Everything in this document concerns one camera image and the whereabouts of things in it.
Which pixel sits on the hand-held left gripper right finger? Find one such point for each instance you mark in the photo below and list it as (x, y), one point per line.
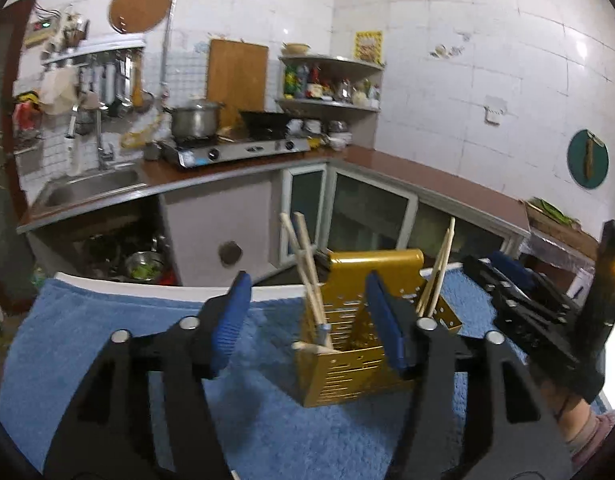
(387, 320)

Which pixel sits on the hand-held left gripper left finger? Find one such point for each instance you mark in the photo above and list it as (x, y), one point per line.
(232, 320)

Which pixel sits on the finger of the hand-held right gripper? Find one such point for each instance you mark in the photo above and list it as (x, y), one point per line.
(527, 320)
(522, 272)

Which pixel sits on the metal spoon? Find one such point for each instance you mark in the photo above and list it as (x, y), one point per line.
(323, 332)

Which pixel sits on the gold perforated utensil holder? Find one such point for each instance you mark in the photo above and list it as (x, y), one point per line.
(347, 375)

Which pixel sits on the person's right forearm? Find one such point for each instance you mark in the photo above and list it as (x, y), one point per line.
(585, 427)

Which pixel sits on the wooden crate with vegetables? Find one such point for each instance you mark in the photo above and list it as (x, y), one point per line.
(552, 217)

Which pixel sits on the steel bowl with greens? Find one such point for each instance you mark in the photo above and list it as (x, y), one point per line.
(145, 265)

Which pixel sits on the wide glass cabinet door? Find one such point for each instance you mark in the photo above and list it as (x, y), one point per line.
(370, 217)

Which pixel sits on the blue fleece blanket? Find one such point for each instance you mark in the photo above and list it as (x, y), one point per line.
(267, 425)

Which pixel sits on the narrow glass cabinet door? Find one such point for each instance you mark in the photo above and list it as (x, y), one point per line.
(307, 215)

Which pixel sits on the steel gas stove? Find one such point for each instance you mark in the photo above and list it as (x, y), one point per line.
(235, 150)

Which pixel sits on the steel sink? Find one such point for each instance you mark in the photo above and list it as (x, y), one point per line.
(92, 185)

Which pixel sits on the black wok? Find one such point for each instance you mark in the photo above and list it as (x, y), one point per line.
(265, 122)

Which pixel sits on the steel cooking pot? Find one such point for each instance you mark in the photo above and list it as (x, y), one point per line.
(195, 120)

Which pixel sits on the chrome sink faucet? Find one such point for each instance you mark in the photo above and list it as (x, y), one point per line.
(103, 145)

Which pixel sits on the steel corner shelf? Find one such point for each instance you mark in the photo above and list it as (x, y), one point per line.
(332, 105)

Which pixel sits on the wooden cutting board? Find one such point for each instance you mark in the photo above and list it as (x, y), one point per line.
(237, 82)

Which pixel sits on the beige bowl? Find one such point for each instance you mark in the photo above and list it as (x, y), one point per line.
(296, 48)

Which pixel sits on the hanging utensil rack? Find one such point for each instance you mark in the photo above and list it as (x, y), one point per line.
(94, 75)

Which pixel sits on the round cork board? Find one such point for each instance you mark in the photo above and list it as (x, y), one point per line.
(140, 6)

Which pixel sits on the green round wall board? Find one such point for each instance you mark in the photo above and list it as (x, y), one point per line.
(587, 159)

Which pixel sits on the white wall socket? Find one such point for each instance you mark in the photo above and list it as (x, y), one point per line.
(495, 110)

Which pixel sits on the yellow wall poster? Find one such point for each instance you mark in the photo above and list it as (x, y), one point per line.
(368, 46)

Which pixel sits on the grey wall pipe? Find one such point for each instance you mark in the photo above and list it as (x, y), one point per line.
(170, 35)

